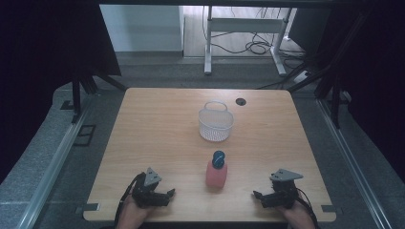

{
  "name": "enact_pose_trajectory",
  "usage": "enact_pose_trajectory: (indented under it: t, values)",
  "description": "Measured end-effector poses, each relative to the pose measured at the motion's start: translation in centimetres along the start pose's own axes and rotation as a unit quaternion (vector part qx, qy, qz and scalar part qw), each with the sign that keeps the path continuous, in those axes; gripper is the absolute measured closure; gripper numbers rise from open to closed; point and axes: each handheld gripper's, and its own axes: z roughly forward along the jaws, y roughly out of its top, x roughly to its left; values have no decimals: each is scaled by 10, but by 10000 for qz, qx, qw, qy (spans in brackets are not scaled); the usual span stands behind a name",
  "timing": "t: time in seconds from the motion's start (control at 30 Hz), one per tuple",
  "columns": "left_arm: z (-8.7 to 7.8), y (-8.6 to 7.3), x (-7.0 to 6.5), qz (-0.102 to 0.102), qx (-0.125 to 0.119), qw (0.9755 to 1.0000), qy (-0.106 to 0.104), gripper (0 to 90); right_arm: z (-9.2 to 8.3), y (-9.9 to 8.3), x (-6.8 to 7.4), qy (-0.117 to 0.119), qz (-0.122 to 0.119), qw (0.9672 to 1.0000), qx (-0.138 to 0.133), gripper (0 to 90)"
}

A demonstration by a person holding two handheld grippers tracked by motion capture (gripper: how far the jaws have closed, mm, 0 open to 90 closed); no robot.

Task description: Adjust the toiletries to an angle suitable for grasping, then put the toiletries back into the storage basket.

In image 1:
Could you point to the white power strip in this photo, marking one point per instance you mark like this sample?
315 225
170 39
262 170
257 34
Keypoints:
301 76

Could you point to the white plastic basket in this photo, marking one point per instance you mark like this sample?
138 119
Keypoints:
216 124

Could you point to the aluminium rail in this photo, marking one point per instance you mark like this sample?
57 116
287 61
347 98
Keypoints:
348 162
52 165

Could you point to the black curtain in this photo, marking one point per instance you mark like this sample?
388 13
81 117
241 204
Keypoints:
372 79
47 63

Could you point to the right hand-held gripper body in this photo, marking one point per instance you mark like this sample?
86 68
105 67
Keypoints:
285 187

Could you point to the black metal stand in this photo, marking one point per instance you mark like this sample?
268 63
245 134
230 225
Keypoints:
83 86
334 86

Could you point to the pink bottle with blue cap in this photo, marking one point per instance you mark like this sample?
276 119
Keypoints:
216 173

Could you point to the person's left hand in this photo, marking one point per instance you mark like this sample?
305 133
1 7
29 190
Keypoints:
132 214

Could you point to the black square floor frame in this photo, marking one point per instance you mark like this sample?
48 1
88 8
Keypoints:
84 135

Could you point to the white desk frame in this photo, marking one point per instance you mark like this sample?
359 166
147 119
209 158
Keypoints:
248 24

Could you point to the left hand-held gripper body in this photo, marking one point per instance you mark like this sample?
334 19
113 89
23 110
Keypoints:
144 191

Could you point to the person's right hand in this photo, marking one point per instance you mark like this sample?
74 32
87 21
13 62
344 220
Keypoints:
297 216

